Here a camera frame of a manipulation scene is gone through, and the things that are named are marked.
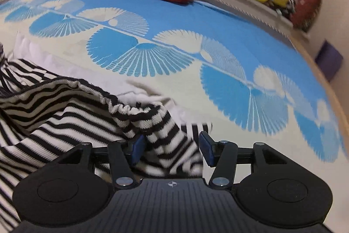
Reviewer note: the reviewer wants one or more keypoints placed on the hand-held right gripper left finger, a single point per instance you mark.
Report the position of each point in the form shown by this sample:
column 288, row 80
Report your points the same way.
column 137, row 147

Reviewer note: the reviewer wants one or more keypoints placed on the dark red plush cushion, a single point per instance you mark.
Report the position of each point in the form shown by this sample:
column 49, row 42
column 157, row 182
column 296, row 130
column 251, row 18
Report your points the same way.
column 306, row 12

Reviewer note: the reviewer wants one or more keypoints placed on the purple box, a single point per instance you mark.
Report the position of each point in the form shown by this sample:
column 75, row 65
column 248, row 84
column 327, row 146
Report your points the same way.
column 328, row 61

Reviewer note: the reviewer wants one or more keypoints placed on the white windowsill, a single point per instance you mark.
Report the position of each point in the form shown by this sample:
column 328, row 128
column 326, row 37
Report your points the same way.
column 240, row 1

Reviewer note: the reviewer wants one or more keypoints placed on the striped and white hooded dress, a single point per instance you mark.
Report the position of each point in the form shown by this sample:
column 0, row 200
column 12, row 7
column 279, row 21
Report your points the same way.
column 68, row 123

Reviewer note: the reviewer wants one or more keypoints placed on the striped plush toy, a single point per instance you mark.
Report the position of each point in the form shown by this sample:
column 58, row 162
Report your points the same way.
column 286, row 9

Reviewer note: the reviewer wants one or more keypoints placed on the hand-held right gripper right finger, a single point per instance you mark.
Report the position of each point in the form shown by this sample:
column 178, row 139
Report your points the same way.
column 207, row 149

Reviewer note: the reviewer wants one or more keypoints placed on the blue and white bed blanket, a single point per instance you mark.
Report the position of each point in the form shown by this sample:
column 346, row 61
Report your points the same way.
column 190, row 31

